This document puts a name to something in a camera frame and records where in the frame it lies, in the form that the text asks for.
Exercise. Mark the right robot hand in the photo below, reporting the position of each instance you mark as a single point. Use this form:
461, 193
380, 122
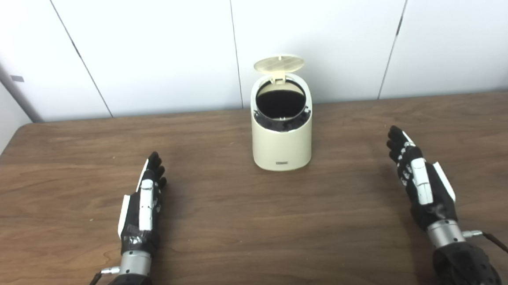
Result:
429, 193

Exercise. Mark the small grey wall tag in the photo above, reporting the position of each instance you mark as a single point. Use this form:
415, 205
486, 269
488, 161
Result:
17, 78

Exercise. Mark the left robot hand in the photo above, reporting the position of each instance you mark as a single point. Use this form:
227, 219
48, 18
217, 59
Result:
139, 220

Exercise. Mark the cream round bin lid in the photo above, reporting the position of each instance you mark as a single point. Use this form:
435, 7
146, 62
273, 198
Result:
279, 64

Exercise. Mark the cream-colored bin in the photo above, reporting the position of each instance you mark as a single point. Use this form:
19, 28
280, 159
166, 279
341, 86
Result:
283, 147

